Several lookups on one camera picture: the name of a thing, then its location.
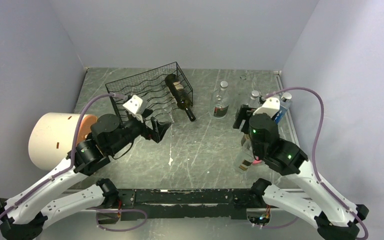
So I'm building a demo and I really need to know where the dark green wine bottle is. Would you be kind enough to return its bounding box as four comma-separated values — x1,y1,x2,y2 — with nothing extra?
164,73,196,122

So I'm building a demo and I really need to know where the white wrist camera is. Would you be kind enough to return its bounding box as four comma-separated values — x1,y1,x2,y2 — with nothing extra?
252,96,281,118
122,94,148,123

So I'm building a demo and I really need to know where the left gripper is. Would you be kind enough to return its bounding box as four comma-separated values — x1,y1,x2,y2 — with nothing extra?
109,108,172,155

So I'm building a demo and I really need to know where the blue labelled water bottle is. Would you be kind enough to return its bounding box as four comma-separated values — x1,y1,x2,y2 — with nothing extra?
273,92,293,124

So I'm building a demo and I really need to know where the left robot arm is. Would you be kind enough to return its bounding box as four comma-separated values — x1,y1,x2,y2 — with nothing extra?
0,113,171,240

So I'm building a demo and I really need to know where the white cylindrical drum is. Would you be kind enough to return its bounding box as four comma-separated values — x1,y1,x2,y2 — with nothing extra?
28,112,80,171

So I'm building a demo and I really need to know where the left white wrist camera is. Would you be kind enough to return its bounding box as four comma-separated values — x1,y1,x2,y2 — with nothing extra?
122,94,148,123

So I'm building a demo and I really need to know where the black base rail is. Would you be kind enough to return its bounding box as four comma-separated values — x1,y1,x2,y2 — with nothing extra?
89,179,282,222

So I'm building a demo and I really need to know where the pink small object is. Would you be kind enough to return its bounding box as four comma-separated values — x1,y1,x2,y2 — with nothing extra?
252,159,263,165

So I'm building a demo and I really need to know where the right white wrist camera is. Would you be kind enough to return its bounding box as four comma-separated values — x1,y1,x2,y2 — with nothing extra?
252,96,281,118

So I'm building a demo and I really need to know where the black wire wine rack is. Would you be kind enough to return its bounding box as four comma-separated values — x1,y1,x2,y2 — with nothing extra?
105,61,194,119

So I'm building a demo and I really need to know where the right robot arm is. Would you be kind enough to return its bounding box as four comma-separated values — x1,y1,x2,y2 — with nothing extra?
233,105,369,240

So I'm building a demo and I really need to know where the clear red-label bottle silver cap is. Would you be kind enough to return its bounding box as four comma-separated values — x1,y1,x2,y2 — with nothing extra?
210,80,231,119

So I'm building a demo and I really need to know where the clear glass bottle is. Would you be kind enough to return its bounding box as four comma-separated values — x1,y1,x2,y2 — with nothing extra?
145,106,176,123

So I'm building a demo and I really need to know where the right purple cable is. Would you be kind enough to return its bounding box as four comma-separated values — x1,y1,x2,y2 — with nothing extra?
261,87,369,240

